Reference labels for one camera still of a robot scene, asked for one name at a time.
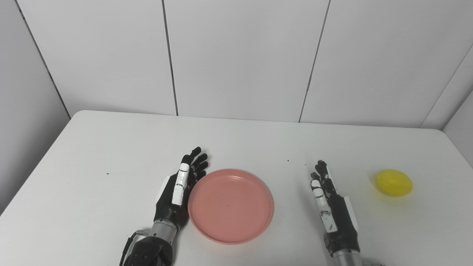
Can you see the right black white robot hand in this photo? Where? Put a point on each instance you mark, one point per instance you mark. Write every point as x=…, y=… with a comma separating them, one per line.
x=334, y=210

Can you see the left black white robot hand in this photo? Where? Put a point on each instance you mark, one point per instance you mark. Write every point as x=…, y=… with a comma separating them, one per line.
x=177, y=195

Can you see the pink plastic plate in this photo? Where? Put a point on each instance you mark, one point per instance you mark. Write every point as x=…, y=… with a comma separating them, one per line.
x=231, y=205

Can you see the yellow lemon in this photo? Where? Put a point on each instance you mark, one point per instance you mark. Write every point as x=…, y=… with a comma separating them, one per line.
x=394, y=182

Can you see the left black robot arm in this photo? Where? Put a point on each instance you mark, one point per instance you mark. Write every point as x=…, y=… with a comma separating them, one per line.
x=149, y=247

